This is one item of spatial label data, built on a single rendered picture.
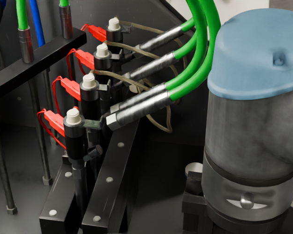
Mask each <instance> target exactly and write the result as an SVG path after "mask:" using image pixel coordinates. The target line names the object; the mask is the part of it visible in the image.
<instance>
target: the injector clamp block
mask: <svg viewBox="0 0 293 234"><path fill-rule="evenodd" d="M136 95H138V93H134V92H132V91H130V89H129V88H128V91H127V94H126V97H125V100H126V99H128V98H131V97H134V96H136ZM149 121H150V120H149V119H148V118H147V116H144V117H141V118H139V119H138V120H136V121H133V122H131V123H128V124H126V125H125V126H122V127H120V128H118V129H116V130H114V131H113V134H112V137H111V140H110V143H109V146H108V148H107V152H106V155H105V157H104V152H102V154H101V164H102V166H101V169H100V172H99V175H98V178H97V181H96V183H95V186H94V189H92V179H91V169H90V160H89V161H87V162H85V165H86V169H87V190H88V199H89V204H88V207H87V209H86V212H85V215H84V218H83V221H82V233H83V234H109V233H119V230H123V231H128V229H129V225H130V221H131V218H132V214H133V209H134V206H135V202H136V198H137V195H138V191H139V169H138V161H139V157H140V153H141V150H142V146H143V143H144V140H145V136H146V132H147V128H148V125H149ZM100 146H101V147H102V150H103V138H102V129H101V130H100ZM39 221H40V228H41V233H42V234H77V233H78V230H79V228H80V227H79V219H78V211H77V203H76V195H75V187H74V179H73V173H72V165H71V164H64V163H62V165H61V167H60V169H59V172H58V174H57V176H56V179H55V181H54V183H53V186H52V188H51V191H50V193H49V195H48V198H47V200H46V203H45V205H44V207H43V210H42V212H41V214H40V216H39Z"/></svg>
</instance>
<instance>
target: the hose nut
mask: <svg viewBox="0 0 293 234"><path fill-rule="evenodd" d="M117 113H118V112H117ZM117 113H114V114H112V115H110V116H108V117H106V119H107V126H108V127H109V128H110V129H111V130H112V131H113V130H116V129H118V128H120V127H122V126H125V125H121V124H120V123H119V122H118V120H117Z"/></svg>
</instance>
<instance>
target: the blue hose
mask: <svg viewBox="0 0 293 234"><path fill-rule="evenodd" d="M0 1H1V3H2V6H3V10H4V9H5V6H6V2H7V0H0ZM29 2H30V7H31V10H32V15H33V20H34V25H35V30H36V34H37V39H38V44H39V47H41V46H43V45H44V44H45V39H44V34H43V29H42V24H41V19H40V13H39V9H38V5H37V0H29Z"/></svg>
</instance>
